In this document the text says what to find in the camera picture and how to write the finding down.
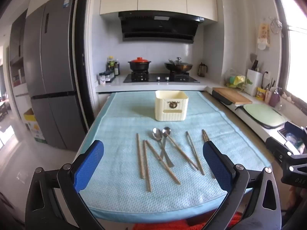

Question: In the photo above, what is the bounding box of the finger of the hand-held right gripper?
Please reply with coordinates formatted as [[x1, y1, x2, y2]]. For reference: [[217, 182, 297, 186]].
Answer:
[[265, 136, 303, 160], [284, 122, 307, 137]]

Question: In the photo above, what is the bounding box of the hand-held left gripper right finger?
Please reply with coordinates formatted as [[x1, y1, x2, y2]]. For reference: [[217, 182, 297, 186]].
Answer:
[[203, 141, 282, 230]]

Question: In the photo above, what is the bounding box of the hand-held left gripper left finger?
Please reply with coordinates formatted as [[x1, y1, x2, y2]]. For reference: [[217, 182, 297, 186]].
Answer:
[[25, 140, 106, 230]]

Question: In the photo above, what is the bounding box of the metal spoon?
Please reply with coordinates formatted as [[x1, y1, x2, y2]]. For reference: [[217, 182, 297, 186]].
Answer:
[[159, 126, 171, 161], [153, 128, 175, 168]]

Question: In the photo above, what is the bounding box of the cream plastic utensil holder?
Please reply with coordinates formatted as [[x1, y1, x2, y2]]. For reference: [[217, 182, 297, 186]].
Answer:
[[155, 90, 189, 121]]

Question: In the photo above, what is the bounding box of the light green cutting board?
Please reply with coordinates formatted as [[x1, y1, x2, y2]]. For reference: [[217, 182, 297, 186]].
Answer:
[[243, 103, 287, 128]]

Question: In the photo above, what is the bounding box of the purple soap bottle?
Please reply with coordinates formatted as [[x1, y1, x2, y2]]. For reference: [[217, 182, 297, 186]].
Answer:
[[269, 87, 281, 108]]

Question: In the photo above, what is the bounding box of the light blue towel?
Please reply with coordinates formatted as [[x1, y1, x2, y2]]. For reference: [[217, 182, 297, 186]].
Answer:
[[78, 91, 272, 223]]

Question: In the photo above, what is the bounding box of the yellow printed cup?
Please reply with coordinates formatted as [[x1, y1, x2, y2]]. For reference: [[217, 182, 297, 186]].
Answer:
[[256, 87, 267, 100]]

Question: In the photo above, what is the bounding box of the white knife holder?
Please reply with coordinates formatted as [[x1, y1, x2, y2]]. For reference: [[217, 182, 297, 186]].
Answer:
[[246, 69, 263, 96]]

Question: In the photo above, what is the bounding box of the black tray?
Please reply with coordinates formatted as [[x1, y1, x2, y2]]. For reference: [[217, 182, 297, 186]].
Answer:
[[211, 90, 234, 105]]

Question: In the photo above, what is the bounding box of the wooden cutting board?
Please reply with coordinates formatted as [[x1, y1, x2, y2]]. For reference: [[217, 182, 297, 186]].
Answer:
[[212, 87, 253, 105]]

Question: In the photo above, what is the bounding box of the yellow cardboard box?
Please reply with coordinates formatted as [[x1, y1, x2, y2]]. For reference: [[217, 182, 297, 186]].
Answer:
[[23, 108, 47, 145]]

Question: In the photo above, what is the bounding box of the window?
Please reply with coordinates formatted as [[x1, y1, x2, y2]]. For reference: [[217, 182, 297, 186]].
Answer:
[[276, 0, 307, 102]]

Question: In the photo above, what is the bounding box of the bag of yellow green sponges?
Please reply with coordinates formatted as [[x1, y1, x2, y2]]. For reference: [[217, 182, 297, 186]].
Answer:
[[225, 69, 247, 90]]

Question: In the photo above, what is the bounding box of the white kitchen counter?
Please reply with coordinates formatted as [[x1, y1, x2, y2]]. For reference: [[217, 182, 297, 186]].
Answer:
[[95, 73, 292, 137]]

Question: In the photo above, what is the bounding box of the hanging printed towel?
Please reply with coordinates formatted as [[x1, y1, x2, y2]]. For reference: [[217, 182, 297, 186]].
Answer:
[[257, 23, 270, 51]]

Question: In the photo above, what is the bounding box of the black gas stove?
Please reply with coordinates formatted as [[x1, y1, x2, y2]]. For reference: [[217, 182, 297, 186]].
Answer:
[[123, 72, 200, 84]]

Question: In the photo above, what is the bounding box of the wok with glass lid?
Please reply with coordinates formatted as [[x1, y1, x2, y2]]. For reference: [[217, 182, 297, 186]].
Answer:
[[164, 57, 194, 74]]

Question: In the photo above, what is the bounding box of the black pot with red lid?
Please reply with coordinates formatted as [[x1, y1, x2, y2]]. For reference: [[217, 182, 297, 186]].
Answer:
[[128, 57, 152, 72]]

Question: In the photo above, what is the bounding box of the grey refrigerator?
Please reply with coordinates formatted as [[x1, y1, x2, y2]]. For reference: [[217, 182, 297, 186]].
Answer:
[[23, 0, 89, 149]]

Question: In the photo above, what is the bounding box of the open shelf cabinet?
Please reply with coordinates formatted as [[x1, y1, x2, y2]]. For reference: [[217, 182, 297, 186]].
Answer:
[[8, 12, 31, 97]]

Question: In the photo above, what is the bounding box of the black range hood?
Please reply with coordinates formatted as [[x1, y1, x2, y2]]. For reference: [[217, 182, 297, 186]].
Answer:
[[118, 11, 205, 44]]

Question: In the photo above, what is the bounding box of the hanging wire whisk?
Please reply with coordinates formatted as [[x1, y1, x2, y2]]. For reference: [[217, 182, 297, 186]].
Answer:
[[269, 17, 284, 38]]

